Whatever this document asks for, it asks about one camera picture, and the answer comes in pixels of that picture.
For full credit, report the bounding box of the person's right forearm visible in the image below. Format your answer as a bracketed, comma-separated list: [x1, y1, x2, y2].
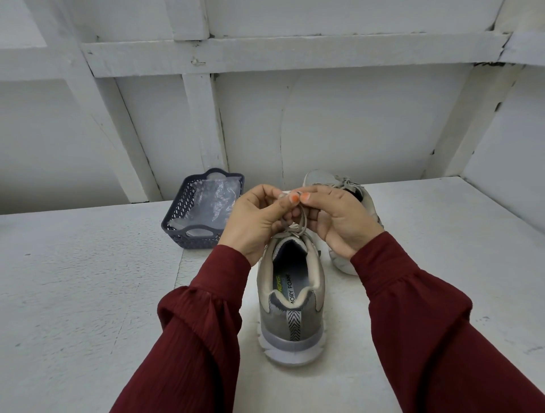
[350, 230, 545, 413]

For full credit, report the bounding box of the clear plastic bag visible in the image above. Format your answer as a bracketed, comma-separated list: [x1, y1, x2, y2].
[174, 177, 242, 235]

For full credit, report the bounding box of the grey mesh shoe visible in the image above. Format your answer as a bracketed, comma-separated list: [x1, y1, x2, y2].
[303, 169, 381, 277]
[256, 223, 328, 368]

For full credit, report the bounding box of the person's right hand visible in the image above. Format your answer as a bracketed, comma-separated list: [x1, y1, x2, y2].
[298, 184, 386, 260]

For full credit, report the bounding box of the person's left forearm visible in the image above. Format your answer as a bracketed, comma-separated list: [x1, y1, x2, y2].
[110, 244, 253, 413]

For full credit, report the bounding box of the grey shoelace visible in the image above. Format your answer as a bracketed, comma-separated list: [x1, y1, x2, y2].
[279, 189, 318, 256]
[336, 177, 366, 197]

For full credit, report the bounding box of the person's left hand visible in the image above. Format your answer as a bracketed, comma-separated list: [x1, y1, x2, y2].
[218, 184, 303, 267]

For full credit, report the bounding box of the dark plastic lattice basket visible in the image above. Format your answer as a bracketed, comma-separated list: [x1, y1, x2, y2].
[161, 167, 246, 250]

